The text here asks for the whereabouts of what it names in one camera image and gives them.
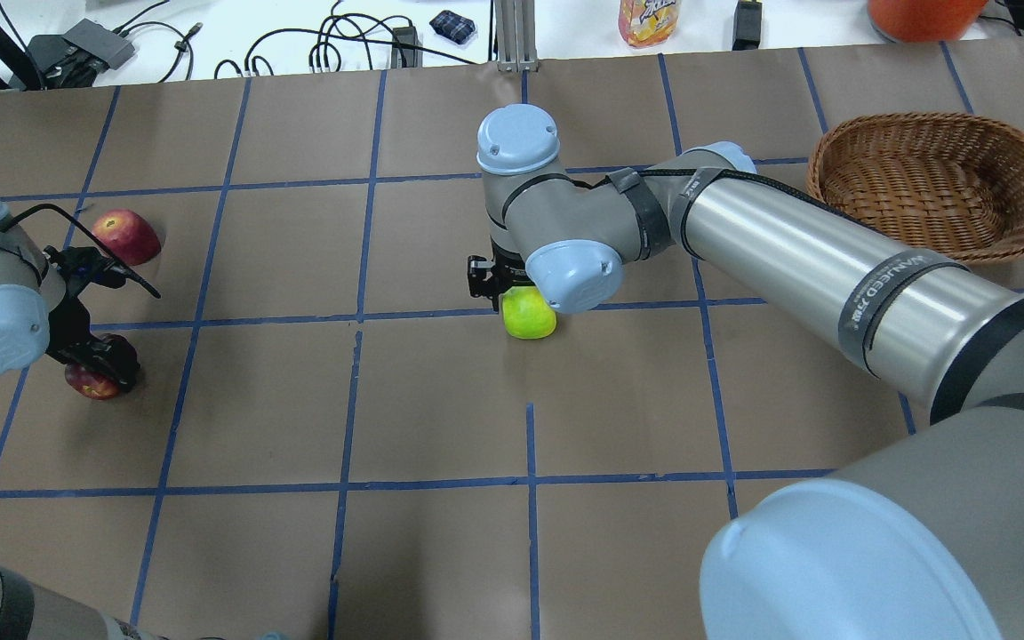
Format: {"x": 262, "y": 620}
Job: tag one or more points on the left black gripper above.
{"x": 78, "y": 326}

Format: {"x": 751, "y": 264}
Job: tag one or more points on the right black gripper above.
{"x": 483, "y": 276}

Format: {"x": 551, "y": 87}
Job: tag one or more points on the dark red apple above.
{"x": 92, "y": 385}

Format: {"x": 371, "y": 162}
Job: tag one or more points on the green apple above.
{"x": 526, "y": 314}

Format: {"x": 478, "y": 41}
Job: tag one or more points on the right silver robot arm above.
{"x": 922, "y": 540}

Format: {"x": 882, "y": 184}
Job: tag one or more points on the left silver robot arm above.
{"x": 41, "y": 313}

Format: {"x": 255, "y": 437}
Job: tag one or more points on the woven wicker basket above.
{"x": 949, "y": 182}

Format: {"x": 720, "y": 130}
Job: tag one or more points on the red yellow apple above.
{"x": 130, "y": 237}

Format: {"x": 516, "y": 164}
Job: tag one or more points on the dark blue checkered pouch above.
{"x": 454, "y": 27}

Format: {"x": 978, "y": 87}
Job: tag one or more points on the orange drink bottle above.
{"x": 643, "y": 24}

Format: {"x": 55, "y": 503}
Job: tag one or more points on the grey hub box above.
{"x": 101, "y": 43}

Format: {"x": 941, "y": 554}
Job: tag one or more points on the black power brick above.
{"x": 747, "y": 26}

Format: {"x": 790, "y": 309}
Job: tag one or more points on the orange round container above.
{"x": 923, "y": 21}

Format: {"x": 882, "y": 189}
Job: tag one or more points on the aluminium frame post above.
{"x": 515, "y": 46}

